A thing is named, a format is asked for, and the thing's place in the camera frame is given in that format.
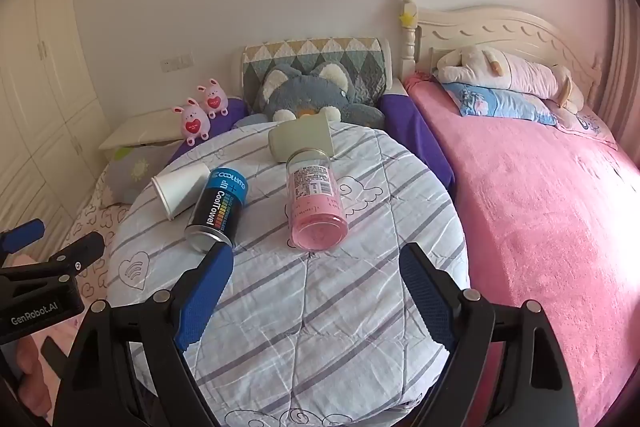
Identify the cream wardrobe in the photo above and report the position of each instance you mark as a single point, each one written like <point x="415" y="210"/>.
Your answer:
<point x="40" y="82"/>

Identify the pink curtain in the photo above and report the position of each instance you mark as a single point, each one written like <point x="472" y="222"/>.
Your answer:
<point x="622" y="57"/>

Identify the white paper cup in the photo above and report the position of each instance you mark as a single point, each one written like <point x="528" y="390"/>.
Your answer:
<point x="180" y="189"/>

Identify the diamond patterned quilted cushion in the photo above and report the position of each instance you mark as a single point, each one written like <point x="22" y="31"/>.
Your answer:
<point x="360" y="57"/>

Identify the pink blanket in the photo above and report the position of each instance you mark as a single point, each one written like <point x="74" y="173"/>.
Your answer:
<point x="540" y="232"/>

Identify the cream wooden headboard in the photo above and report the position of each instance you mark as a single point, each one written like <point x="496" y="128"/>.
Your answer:
<point x="470" y="24"/>

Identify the striped white quilt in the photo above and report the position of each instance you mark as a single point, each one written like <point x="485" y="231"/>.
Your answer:
<point x="320" y="322"/>

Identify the pale green cup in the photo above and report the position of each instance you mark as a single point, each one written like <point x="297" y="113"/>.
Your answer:
<point x="300" y="139"/>

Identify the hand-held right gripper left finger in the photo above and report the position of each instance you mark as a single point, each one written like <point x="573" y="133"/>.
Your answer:
<point x="205" y="292"/>

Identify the blue printed pillow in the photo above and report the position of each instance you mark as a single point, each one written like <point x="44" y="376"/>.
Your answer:
<point x="490" y="103"/>

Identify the white and pink plush toy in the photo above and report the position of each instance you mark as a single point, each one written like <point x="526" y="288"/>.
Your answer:
<point x="505" y="67"/>

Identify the grey plush toy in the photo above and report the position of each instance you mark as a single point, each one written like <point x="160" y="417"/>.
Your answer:
<point x="310" y="92"/>

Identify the glass jar with pink contents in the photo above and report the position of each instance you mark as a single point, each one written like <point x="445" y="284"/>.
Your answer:
<point x="315" y="202"/>

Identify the cream bedside table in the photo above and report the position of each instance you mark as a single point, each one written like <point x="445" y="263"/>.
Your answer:
<point x="140" y="129"/>

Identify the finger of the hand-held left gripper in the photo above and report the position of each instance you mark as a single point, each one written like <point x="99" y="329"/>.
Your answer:
<point x="22" y="234"/>
<point x="75" y="254"/>

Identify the heart printed sheet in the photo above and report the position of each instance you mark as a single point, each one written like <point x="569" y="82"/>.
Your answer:
<point x="97" y="227"/>

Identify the grey cushion with sun print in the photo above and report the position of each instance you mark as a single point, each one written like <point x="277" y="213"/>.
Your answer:
<point x="132" y="169"/>

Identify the pink rabbit toy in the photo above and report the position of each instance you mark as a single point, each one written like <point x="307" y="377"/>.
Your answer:
<point x="192" y="124"/>
<point x="216" y="99"/>

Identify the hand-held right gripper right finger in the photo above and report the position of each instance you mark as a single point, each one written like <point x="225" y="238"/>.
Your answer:
<point x="430" y="297"/>

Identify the pink printed pillow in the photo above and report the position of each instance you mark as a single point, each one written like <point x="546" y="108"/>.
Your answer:
<point x="585" y="122"/>

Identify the purple bed sheet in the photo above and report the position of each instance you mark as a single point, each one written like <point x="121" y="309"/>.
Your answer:
<point x="420" y="132"/>

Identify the black and blue can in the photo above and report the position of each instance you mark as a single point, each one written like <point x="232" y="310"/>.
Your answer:
<point x="217" y="212"/>

